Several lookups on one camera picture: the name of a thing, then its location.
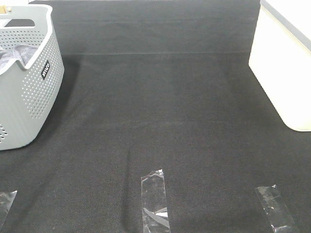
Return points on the grey perforated laundry basket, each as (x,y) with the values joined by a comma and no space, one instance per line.
(27,94)

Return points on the clear tape strip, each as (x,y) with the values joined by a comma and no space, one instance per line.
(154,204)
(277,212)
(6,201)

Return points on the black fabric table mat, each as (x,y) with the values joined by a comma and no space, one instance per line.
(148,85)

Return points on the clear tape strip right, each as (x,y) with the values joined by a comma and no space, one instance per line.
(277,212)

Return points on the grey towel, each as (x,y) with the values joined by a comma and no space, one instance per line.
(22,53)

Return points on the cream plastic storage bin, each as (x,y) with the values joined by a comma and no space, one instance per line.
(280,59)

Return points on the wooden basket handle knob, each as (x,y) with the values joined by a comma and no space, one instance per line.
(5,9)

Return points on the clear tape strip left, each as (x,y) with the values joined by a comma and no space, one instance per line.
(6,201)

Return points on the clear tape strip centre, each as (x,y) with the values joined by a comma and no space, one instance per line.
(154,204)

